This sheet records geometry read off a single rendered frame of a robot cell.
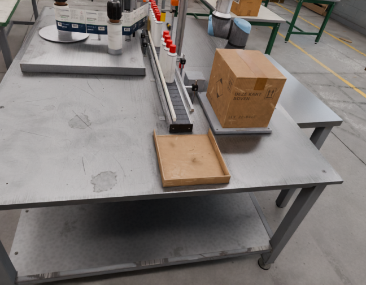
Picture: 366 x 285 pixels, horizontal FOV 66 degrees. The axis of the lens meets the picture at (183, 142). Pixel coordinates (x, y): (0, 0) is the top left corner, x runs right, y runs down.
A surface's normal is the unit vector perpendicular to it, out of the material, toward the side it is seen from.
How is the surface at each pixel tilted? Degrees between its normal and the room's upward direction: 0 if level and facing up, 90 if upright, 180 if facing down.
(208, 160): 0
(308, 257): 0
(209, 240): 1
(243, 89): 90
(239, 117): 90
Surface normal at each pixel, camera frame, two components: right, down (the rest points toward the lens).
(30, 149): 0.14, -0.76
